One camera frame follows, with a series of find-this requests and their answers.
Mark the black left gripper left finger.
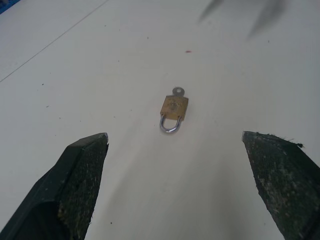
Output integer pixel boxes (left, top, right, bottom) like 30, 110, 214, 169
0, 132, 110, 240

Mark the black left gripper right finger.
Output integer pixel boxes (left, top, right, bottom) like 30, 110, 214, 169
241, 130, 320, 240

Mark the small silver key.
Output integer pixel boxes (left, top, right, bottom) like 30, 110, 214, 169
172, 86, 185, 98

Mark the small brass padlock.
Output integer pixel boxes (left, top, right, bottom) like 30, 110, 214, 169
159, 94, 189, 135

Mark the blue table edge strip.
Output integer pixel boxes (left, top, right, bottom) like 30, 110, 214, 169
0, 0, 13, 16

